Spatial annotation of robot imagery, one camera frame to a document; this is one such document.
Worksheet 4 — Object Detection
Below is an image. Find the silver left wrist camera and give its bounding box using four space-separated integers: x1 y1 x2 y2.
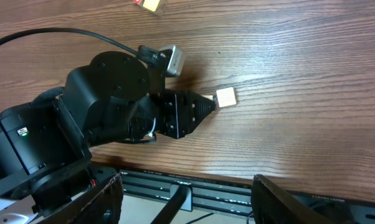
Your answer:
159 45 186 78

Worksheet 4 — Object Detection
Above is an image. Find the yellow S wooden block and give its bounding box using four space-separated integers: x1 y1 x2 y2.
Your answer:
142 0 168 16

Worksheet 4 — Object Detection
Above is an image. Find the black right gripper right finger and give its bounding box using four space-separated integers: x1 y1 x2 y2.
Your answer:
251 175 332 224

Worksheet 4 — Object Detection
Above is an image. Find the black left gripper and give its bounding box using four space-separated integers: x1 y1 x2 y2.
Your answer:
62 50 216 146

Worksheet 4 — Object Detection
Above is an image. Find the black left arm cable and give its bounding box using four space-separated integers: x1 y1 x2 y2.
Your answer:
0 27 139 57

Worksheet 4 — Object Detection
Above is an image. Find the blue B wooden block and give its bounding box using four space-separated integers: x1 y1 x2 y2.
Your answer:
216 87 237 108

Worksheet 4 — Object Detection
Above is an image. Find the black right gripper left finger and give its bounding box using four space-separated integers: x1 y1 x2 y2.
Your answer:
34 174 123 224

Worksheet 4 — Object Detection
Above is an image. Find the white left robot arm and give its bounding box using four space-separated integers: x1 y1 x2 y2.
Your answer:
0 50 216 223

